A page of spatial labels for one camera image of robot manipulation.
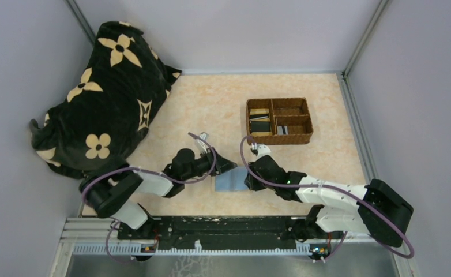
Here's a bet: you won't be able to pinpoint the brown woven divided basket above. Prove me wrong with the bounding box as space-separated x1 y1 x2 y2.
246 98 314 145

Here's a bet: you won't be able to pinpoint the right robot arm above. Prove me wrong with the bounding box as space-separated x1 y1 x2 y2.
245 155 414 248

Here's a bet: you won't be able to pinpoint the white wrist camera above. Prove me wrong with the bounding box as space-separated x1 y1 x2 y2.
250 143 271 159
195 132 210 154

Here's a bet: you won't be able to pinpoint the cards in basket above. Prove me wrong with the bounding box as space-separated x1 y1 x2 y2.
249 108 273 136

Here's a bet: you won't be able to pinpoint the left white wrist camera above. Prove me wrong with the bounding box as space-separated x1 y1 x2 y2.
195 132 210 154

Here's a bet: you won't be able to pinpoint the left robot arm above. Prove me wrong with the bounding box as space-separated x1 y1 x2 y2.
79 148 238 230

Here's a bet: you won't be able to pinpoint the black floral blanket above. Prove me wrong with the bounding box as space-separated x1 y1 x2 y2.
29 21 182 179

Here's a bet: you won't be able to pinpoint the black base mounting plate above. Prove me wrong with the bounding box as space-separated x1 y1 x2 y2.
116 204 345 253

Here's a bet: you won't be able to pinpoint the aluminium frame rail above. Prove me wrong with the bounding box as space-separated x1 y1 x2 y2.
337 0 392 181

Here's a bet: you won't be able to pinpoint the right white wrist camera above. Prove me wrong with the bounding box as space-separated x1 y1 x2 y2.
250 143 271 159

